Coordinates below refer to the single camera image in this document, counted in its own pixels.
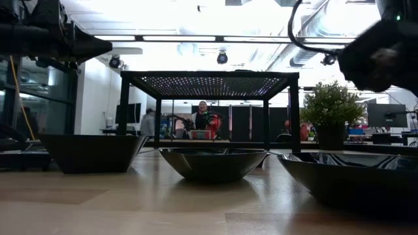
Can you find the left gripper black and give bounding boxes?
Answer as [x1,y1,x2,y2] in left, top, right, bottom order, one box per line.
[0,0,114,65]

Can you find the black deep square plate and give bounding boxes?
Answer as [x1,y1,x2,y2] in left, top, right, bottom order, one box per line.
[38,133,150,174]

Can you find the black round bowl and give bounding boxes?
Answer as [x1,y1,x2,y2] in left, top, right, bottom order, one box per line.
[276,151,418,216]

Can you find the black round mini plate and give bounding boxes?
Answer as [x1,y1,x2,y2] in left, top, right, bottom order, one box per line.
[159,147,268,183]

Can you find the black computer monitor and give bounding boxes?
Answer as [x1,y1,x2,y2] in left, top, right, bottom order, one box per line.
[367,103,409,129]
[114,102,142,124]

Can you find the green potted plant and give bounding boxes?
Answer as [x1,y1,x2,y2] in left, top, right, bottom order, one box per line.
[299,80,366,151]

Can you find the black framed glass partition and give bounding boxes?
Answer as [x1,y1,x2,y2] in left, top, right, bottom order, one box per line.
[0,55,79,138]

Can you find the person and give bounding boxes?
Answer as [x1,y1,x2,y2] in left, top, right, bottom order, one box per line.
[191,100,223,140]
[283,119,311,142]
[140,108,156,138]

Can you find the black perforated metal riser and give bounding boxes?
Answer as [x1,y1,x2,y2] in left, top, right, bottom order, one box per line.
[117,69,302,154]

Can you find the overhead LED light bar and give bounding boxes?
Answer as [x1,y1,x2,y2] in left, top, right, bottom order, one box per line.
[94,34,357,45]

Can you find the black partition panels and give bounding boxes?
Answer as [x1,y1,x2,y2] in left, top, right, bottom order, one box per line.
[191,104,290,143]

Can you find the yellow hanging cable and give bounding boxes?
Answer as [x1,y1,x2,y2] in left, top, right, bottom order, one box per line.
[8,54,36,141]

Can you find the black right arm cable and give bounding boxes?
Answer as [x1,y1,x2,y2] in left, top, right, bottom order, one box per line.
[287,0,342,56]

